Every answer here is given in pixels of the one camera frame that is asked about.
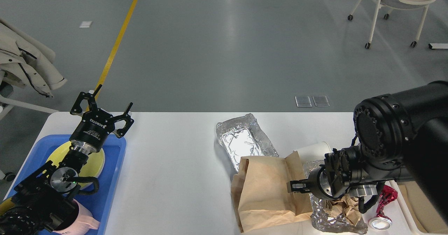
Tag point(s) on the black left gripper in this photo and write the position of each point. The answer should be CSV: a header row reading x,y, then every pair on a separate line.
x,y
92,130

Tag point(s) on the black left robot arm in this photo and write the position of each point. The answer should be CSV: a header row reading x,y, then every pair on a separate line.
x,y
44,200

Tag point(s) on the aluminium foil tray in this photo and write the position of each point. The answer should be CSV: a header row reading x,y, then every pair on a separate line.
x,y
323,222
242,136

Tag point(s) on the crushed red can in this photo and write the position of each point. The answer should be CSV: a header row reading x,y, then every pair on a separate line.
x,y
381,221

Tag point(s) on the beige jacket on chair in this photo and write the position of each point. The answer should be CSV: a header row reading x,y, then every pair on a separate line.
x,y
28,62

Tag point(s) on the pale green plate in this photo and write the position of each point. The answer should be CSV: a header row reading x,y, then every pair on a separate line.
x,y
101,157

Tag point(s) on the white paper cup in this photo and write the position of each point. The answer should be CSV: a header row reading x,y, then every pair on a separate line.
x,y
314,152

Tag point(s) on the pink mug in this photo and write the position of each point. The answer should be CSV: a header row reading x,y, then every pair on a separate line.
x,y
79,222

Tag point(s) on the teal yellow mug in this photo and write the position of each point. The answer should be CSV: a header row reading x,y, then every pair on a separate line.
x,y
6,205

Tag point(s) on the beige plastic bin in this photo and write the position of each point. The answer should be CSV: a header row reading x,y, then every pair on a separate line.
x,y
420,215

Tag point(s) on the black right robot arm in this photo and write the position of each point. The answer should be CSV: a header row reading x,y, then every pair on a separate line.
x,y
400,137

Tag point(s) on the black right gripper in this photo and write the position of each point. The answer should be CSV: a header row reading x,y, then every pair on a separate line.
x,y
317,185

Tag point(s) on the yellow plastic plate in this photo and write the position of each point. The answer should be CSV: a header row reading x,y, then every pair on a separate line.
x,y
88,170

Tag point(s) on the brown paper bag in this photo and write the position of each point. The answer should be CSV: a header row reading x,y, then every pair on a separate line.
x,y
260,196

